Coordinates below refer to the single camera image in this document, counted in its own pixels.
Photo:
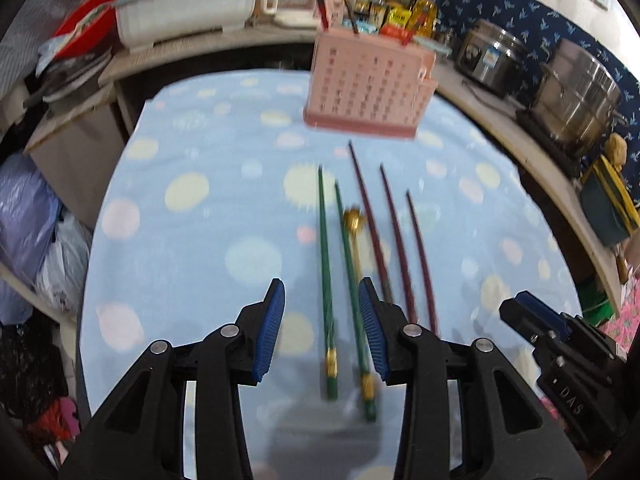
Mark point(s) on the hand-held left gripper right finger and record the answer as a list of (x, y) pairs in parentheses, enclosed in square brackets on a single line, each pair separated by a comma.
[(372, 330)]

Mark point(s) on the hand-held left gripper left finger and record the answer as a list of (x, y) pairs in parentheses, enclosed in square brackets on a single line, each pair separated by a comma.
[(267, 335)]

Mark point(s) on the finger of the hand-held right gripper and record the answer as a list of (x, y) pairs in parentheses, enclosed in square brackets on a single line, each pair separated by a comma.
[(525, 317)]

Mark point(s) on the green chopstick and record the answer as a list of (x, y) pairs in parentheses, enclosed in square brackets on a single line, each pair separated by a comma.
[(326, 285), (347, 260)]

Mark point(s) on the dark red chopstick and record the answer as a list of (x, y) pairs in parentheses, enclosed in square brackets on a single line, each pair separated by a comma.
[(367, 210), (397, 240), (422, 260)]

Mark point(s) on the gold spoon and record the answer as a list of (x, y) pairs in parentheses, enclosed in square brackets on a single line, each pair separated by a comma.
[(352, 220)]

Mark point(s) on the pink perforated utensil holder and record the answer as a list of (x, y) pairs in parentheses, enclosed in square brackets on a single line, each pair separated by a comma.
[(365, 85)]

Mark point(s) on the blue planet print tablecloth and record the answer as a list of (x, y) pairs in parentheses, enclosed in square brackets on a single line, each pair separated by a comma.
[(200, 260)]

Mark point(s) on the light wooden counter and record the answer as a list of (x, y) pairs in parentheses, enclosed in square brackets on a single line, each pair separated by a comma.
[(560, 200)]

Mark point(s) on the green yellow bag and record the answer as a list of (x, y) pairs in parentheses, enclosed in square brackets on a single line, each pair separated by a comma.
[(607, 200)]

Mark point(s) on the black induction cooker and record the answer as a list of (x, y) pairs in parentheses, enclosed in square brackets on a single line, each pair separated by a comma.
[(550, 147)]

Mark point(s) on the white plastic bag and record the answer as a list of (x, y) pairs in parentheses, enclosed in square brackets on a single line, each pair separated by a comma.
[(62, 265)]

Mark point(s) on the steel stockpot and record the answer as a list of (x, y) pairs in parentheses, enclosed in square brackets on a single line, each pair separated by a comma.
[(575, 95)]

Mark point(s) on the steel rice cooker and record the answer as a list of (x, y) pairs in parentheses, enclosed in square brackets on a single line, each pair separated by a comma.
[(492, 55)]

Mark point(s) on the purple plastic bag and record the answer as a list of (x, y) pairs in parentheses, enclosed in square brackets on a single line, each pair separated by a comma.
[(25, 210)]

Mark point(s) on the grey wooden shelf board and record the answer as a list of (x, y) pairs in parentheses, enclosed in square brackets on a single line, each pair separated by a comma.
[(200, 47)]

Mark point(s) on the navy printed cloth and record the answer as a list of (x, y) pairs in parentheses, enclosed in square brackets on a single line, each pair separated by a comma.
[(525, 10)]

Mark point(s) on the yellow seasoning packet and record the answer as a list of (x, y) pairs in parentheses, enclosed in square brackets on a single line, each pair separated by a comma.
[(396, 17)]

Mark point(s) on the cooking oil bottle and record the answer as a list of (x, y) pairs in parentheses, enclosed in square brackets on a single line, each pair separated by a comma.
[(425, 15)]

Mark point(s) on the black frying pan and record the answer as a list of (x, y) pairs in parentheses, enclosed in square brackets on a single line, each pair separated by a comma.
[(65, 80)]

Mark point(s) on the brown chopstick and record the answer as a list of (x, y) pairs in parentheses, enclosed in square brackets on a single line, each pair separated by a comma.
[(346, 5)]

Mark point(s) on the dark soy sauce bottle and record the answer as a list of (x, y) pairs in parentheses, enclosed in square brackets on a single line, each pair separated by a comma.
[(376, 2)]

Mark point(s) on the white grey dish drainer tub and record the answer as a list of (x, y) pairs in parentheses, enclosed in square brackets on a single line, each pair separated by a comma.
[(185, 15)]

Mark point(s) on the bright red chopstick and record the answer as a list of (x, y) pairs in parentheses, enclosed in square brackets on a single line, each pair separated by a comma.
[(320, 0)]

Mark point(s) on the red plastic basin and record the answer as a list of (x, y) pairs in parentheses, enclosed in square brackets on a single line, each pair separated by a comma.
[(85, 25)]

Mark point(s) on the grey striped plastic sheet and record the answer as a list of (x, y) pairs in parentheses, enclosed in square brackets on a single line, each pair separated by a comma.
[(30, 10)]

